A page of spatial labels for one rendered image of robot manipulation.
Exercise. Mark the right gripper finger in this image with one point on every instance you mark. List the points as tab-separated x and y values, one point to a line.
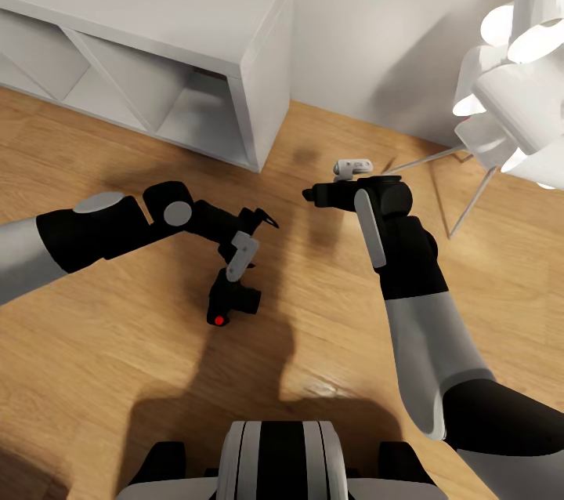
308	194

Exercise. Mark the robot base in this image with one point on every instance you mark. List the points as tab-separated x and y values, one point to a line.
162	477

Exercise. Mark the digital camera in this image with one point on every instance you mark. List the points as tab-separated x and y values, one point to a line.
225	296

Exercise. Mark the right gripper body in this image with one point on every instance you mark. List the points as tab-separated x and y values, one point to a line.
330	195

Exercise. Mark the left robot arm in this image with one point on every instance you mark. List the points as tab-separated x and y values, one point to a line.
45	248

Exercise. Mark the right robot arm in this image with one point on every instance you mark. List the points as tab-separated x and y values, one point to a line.
513	443

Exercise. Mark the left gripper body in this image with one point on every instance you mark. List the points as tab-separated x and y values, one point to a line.
247	221

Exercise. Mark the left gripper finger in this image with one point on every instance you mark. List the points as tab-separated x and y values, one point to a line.
265	217

